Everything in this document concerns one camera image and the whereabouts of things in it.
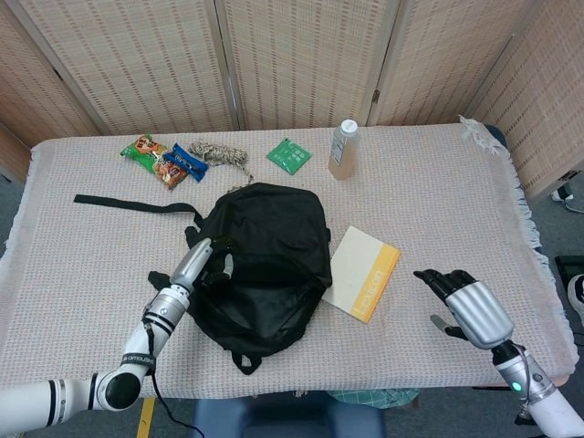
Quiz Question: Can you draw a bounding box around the woven rattan folding screen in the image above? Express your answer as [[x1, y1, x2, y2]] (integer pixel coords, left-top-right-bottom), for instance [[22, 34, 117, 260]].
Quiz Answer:
[[0, 0, 584, 202]]

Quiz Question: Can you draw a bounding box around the pale pink woven tablecloth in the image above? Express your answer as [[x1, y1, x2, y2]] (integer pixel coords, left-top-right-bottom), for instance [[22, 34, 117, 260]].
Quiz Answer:
[[0, 116, 580, 405]]

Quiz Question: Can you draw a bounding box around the white black sneaker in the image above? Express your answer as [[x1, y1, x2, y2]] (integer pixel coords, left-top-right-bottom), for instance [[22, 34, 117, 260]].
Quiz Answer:
[[567, 273, 584, 328]]

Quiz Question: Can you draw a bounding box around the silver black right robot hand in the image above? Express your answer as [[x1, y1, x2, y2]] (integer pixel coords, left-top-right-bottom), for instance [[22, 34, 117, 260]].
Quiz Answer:
[[412, 267, 516, 350]]

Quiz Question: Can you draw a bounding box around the green flat packet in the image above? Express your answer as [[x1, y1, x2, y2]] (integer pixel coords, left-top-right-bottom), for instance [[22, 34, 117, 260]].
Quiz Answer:
[[266, 137, 314, 176]]

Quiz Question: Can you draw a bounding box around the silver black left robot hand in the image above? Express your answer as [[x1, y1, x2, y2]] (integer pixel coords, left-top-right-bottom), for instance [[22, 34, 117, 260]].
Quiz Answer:
[[169, 236, 235, 289]]

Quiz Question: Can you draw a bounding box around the green cutting mat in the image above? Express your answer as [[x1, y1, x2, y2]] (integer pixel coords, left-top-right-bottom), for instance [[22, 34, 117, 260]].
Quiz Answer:
[[328, 387, 421, 411]]

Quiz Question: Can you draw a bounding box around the dark blue chair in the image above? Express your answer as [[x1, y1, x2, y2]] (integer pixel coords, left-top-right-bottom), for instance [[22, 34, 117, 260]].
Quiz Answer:
[[483, 123, 507, 151]]

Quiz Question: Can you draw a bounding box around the black fabric backpack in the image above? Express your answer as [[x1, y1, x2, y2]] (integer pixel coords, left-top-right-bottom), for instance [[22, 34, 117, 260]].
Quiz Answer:
[[74, 182, 333, 376]]

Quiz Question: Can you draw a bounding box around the white yellow Lexicon book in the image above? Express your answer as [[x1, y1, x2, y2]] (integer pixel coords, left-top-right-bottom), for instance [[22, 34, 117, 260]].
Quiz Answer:
[[321, 224, 402, 326]]

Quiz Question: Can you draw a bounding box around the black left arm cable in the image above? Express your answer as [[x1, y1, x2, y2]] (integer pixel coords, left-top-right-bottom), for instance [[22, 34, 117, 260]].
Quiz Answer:
[[141, 314, 206, 438]]

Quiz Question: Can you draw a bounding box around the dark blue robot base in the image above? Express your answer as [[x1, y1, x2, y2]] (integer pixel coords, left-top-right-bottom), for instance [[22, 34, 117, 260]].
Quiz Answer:
[[191, 394, 380, 438]]

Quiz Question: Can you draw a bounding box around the clear bottle with yellowish drink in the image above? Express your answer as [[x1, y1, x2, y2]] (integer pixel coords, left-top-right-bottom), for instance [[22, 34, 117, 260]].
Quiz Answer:
[[328, 119, 359, 182]]

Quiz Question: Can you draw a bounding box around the green orange snack bag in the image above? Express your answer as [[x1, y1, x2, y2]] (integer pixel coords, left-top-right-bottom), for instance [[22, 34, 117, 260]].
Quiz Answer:
[[120, 133, 189, 192]]

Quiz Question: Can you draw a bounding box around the yellow floor tape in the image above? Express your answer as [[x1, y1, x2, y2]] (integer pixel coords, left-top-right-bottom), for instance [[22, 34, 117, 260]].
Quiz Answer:
[[136, 396, 157, 438]]

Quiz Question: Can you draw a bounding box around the black box on floor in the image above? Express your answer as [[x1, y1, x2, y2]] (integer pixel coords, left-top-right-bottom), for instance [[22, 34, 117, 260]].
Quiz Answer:
[[554, 255, 584, 293]]

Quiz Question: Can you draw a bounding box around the thin right arm cable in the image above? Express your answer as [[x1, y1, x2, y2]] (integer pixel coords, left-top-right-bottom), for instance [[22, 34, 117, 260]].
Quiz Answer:
[[514, 344, 537, 423]]

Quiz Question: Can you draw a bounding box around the blue snack bar wrapper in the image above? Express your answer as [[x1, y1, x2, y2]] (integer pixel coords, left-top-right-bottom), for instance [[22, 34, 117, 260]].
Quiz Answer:
[[162, 142, 210, 183]]

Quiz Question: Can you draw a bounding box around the beige black rope bundle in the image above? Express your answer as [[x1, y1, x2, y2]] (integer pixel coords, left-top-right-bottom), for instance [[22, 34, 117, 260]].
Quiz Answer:
[[188, 141, 255, 183]]

